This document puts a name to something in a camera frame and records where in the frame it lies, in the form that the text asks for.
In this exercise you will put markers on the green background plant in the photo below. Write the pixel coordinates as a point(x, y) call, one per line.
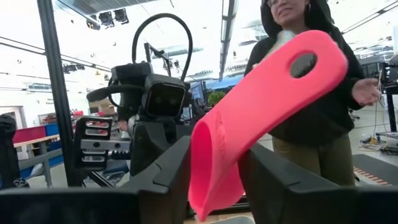
point(217, 98)

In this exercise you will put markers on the person's hand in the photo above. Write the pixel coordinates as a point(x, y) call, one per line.
point(365, 91)

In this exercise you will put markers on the red storage bin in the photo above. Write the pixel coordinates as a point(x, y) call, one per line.
point(28, 134)

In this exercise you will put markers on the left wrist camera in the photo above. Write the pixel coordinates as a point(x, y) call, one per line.
point(164, 99)

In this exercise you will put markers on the black equipment stand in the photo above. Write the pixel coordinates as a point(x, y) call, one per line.
point(390, 74)

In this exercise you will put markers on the person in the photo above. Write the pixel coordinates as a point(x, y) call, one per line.
point(311, 118)

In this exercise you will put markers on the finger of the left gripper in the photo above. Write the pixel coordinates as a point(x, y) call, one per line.
point(93, 166)

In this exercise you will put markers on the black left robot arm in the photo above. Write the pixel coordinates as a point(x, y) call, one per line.
point(130, 74)

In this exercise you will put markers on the black hazard-striped floor mat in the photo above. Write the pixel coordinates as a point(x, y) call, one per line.
point(376, 168)

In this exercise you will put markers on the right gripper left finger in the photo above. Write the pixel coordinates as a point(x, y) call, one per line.
point(169, 193)

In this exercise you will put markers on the red measuring cup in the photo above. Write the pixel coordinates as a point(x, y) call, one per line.
point(255, 112)

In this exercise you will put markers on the wooden workbench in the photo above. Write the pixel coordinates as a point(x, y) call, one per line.
point(37, 140)

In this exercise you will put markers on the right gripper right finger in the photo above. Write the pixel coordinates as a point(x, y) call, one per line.
point(267, 183)

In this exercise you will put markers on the black ceiling spotlights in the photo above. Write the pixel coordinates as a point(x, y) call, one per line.
point(107, 18)

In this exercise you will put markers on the black bulky object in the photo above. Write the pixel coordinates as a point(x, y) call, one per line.
point(7, 149)

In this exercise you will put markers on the black upright pole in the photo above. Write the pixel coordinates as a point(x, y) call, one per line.
point(57, 93)

